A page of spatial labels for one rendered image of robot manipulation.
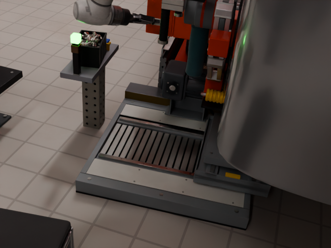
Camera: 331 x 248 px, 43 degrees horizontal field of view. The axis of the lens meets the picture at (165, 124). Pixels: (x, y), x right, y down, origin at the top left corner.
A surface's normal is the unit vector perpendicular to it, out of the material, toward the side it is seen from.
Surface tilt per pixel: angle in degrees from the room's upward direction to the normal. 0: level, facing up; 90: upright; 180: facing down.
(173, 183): 0
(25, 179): 0
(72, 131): 0
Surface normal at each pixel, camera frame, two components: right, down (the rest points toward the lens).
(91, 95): -0.22, 0.54
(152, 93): 0.09, -0.82
